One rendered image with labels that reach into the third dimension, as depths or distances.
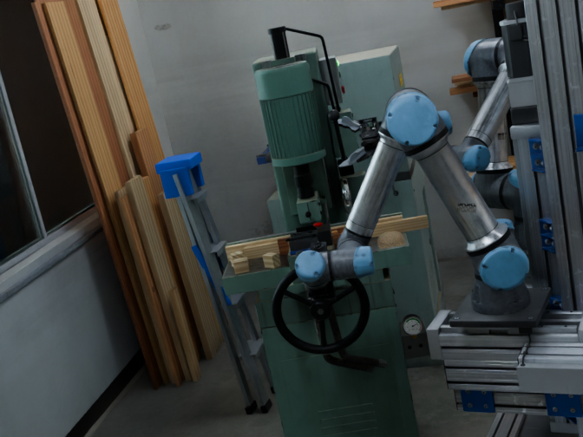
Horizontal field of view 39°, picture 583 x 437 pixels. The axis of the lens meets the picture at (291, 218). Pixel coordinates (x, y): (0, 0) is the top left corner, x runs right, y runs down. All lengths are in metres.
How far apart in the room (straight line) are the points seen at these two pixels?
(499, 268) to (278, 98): 0.94
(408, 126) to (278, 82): 0.75
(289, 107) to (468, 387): 0.99
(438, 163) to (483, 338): 0.53
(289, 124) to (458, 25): 2.48
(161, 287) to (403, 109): 2.38
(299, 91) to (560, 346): 1.08
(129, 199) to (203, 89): 1.41
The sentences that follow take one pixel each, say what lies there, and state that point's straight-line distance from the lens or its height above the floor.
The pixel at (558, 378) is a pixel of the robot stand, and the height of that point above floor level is 0.70.
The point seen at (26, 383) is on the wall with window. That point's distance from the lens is 3.61.
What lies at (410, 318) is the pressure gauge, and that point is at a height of 0.69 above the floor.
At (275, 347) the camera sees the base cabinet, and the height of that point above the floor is 0.64.
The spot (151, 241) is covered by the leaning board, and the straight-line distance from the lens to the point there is 4.07.
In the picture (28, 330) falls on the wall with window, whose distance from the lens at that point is 3.64.
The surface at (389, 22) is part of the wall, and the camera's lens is 4.96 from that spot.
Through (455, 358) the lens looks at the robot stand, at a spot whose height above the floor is 0.69.
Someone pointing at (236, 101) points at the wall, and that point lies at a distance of 5.17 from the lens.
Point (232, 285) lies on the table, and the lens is 2.66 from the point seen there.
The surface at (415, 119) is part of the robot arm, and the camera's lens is 1.93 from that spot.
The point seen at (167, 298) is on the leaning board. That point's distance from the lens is 4.13.
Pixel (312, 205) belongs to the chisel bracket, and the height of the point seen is 1.05.
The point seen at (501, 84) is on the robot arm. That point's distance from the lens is 2.57.
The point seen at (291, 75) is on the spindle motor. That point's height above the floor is 1.48.
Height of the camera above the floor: 1.68
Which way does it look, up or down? 14 degrees down
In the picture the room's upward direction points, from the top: 12 degrees counter-clockwise
